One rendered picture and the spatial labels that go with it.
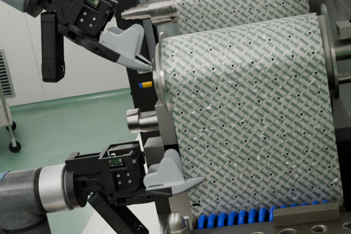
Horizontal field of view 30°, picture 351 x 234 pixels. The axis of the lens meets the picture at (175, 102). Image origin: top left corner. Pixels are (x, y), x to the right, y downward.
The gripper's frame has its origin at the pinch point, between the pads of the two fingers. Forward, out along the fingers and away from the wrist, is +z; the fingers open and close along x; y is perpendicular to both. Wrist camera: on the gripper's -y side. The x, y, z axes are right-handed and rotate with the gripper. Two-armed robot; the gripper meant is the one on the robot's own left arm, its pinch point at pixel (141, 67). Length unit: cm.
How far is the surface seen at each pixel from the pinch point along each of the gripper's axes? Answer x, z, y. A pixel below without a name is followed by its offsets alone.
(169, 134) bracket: 1.1, 9.3, -8.0
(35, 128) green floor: 462, -85, -233
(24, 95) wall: 551, -124, -247
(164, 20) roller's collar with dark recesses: 22.7, -1.7, 3.9
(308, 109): -6.2, 25.0, 8.8
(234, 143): -6.2, 18.2, -1.5
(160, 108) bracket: 1.1, 5.8, -4.9
